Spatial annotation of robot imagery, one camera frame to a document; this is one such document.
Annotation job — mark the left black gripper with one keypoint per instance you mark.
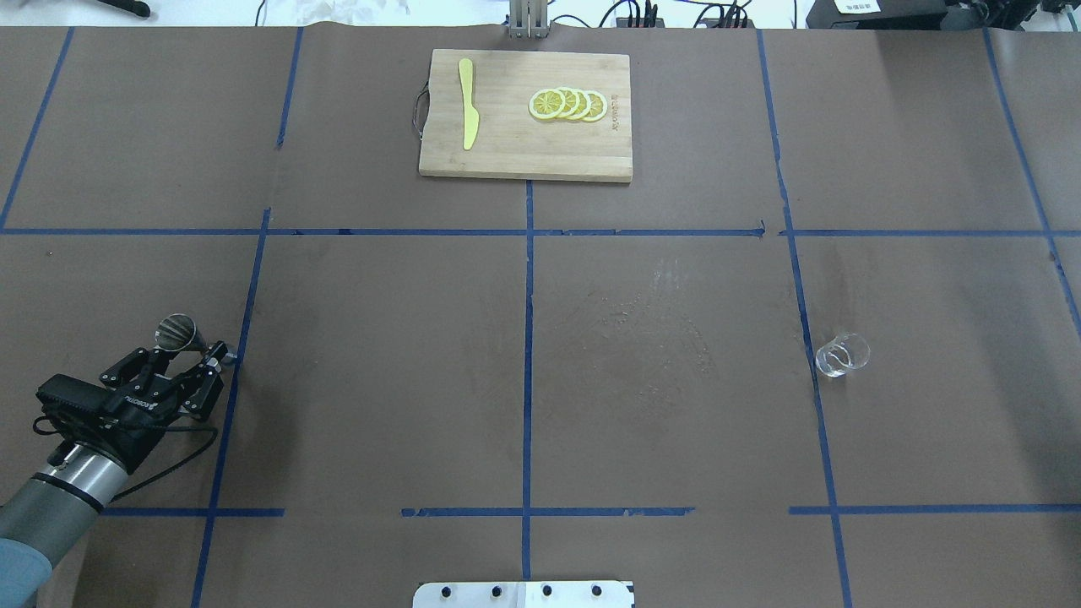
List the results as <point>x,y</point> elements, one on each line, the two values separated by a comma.
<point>133,425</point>

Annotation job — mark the steel jigger measuring cup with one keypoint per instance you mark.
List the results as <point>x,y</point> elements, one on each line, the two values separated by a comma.
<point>178,332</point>

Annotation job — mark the clear glass cup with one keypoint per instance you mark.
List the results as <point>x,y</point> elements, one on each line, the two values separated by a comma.
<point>842,355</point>

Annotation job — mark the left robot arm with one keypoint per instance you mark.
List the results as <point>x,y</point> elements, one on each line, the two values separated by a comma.
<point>52,510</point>

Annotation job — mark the yellow plastic knife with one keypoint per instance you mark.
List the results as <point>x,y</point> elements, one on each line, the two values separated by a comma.
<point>471,115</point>

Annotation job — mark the crumpled white plastic wrap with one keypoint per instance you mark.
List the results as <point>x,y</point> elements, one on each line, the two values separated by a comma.
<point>363,13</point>

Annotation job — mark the bamboo cutting board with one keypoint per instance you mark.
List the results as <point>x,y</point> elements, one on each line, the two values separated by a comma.
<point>510,142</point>

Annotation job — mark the lemon slice front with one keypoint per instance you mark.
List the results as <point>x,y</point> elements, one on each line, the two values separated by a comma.
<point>547,104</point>

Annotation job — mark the lemon slice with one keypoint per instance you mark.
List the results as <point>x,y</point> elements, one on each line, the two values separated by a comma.
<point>583,108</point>
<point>598,107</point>
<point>572,102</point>
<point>547,104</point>

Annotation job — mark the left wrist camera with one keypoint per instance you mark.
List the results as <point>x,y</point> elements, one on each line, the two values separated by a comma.
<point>73,407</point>

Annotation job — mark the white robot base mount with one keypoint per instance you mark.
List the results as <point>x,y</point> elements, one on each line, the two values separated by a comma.
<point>558,593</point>

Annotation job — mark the aluminium frame post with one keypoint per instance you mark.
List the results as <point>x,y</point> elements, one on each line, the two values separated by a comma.
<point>528,19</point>

